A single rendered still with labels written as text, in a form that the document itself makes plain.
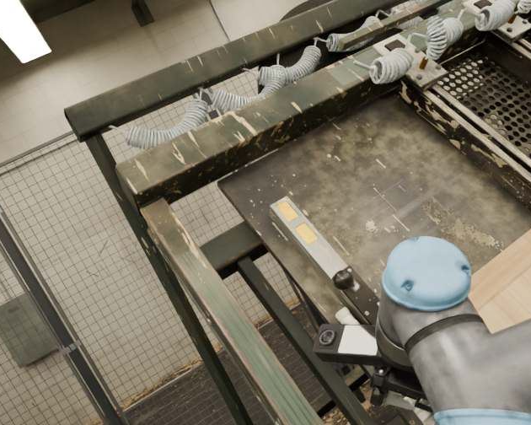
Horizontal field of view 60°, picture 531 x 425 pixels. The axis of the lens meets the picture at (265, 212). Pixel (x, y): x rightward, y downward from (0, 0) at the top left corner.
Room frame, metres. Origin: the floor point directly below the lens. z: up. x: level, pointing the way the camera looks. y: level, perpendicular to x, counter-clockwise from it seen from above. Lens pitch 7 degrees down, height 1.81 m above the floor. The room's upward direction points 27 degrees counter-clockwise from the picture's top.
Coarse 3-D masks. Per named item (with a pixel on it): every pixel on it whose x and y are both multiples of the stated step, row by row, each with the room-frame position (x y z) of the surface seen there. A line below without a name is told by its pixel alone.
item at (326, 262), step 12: (276, 204) 1.04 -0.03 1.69; (276, 216) 1.03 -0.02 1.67; (300, 216) 1.02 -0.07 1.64; (288, 228) 1.00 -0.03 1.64; (312, 228) 1.00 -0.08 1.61; (300, 240) 0.98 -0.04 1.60; (324, 240) 0.98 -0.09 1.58; (300, 252) 1.00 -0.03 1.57; (312, 252) 0.96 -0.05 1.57; (324, 252) 0.96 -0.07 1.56; (312, 264) 0.98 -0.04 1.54; (324, 264) 0.95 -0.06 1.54; (336, 264) 0.95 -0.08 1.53; (324, 276) 0.95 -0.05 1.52; (336, 288) 0.92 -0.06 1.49; (348, 300) 0.90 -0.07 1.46
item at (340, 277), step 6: (342, 270) 0.82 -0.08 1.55; (336, 276) 0.81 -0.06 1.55; (342, 276) 0.80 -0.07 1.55; (348, 276) 0.80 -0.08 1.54; (336, 282) 0.81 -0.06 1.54; (342, 282) 0.80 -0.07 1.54; (348, 282) 0.80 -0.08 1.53; (354, 282) 0.90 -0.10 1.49; (342, 288) 0.80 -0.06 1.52; (348, 288) 0.81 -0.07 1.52; (354, 288) 0.89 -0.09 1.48
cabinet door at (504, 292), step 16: (528, 240) 1.01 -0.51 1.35; (496, 256) 0.98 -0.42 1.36; (512, 256) 0.98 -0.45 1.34; (528, 256) 0.98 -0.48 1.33; (480, 272) 0.96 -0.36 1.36; (496, 272) 0.96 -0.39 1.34; (512, 272) 0.96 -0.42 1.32; (528, 272) 0.96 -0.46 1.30; (480, 288) 0.93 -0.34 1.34; (496, 288) 0.93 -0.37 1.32; (512, 288) 0.94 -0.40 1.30; (528, 288) 0.94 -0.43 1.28; (480, 304) 0.91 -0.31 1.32; (496, 304) 0.91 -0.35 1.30; (512, 304) 0.91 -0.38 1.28; (528, 304) 0.91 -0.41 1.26; (496, 320) 0.89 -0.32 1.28; (512, 320) 0.89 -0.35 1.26
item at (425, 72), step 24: (432, 24) 1.15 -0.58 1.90; (384, 48) 1.28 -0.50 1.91; (408, 48) 1.29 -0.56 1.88; (408, 72) 1.23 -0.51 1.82; (432, 72) 1.23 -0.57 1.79; (408, 96) 1.28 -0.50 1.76; (432, 96) 1.22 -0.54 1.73; (432, 120) 1.24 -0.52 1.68; (456, 120) 1.17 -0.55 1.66; (480, 120) 1.17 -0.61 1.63; (456, 144) 1.20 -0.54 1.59; (480, 144) 1.13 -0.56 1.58; (504, 144) 1.12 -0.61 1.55; (480, 168) 1.16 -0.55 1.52; (504, 168) 1.10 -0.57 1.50; (528, 168) 1.08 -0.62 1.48; (528, 192) 1.06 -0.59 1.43
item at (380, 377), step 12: (384, 372) 0.53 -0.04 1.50; (396, 372) 0.53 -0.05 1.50; (408, 372) 0.53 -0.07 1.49; (372, 384) 0.55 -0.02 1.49; (384, 384) 0.54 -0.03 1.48; (396, 384) 0.52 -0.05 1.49; (408, 384) 0.52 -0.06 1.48; (420, 384) 0.52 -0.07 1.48; (408, 396) 0.55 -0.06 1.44; (420, 396) 0.52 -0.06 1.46; (420, 408) 0.54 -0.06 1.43
